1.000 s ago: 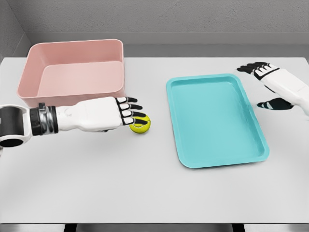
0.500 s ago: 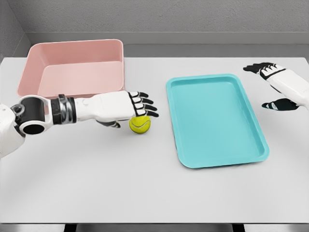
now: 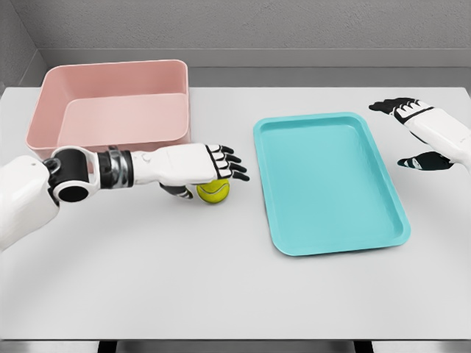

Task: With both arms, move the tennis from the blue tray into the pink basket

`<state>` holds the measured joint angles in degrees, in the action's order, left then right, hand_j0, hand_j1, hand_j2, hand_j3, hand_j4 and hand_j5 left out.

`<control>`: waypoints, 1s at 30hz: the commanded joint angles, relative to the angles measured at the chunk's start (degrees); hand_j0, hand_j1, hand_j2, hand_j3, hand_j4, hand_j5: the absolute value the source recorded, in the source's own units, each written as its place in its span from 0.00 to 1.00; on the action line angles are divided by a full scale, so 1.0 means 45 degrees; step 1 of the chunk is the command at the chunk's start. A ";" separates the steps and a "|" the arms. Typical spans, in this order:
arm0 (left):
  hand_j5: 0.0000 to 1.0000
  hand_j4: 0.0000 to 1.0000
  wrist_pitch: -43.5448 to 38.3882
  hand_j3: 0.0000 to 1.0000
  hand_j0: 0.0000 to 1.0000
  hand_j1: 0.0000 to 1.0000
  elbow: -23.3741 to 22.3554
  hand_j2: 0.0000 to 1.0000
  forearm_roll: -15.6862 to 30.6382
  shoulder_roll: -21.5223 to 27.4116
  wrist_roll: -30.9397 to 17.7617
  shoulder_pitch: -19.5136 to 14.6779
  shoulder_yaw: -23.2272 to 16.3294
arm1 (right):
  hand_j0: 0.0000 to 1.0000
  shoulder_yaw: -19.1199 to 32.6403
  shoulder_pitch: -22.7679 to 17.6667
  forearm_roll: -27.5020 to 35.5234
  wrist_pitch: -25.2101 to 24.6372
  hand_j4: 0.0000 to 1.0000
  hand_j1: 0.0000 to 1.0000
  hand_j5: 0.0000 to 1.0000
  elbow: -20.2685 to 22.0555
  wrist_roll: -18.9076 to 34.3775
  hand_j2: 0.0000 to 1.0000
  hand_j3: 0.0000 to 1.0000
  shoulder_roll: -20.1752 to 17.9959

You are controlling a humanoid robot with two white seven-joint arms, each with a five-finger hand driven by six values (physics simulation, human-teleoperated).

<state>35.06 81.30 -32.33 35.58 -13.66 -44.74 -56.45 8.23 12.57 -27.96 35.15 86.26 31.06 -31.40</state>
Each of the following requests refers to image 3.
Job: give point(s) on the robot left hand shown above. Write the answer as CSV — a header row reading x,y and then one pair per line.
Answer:
x,y
187,162

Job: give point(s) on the yellow-green tennis ball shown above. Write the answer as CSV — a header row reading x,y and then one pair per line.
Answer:
x,y
215,192

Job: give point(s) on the pink plastic basket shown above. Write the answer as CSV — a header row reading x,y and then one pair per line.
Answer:
x,y
110,106

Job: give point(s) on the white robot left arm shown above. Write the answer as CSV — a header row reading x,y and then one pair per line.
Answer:
x,y
73,173

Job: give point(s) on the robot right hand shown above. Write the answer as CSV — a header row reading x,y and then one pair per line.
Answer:
x,y
434,125

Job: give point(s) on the blue plastic tray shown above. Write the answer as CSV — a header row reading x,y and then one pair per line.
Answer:
x,y
327,180

